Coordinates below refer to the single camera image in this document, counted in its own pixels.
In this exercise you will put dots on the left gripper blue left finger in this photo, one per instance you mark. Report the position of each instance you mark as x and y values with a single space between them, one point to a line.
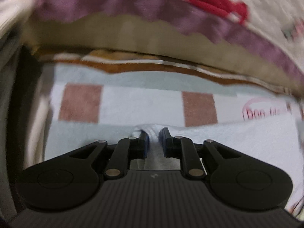
126 150

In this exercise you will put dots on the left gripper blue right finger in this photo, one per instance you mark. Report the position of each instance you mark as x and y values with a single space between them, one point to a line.
184 150

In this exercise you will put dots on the light grey t-shirt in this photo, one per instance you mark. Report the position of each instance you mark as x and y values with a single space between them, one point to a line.
275 139

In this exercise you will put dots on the checkered floor rug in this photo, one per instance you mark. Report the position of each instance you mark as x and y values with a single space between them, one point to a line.
95 97

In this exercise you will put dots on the cream folded bottom garment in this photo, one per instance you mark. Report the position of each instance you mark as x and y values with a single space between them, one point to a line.
34 140

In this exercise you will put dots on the white quilt with red bears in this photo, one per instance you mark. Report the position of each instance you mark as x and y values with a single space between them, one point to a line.
257 41

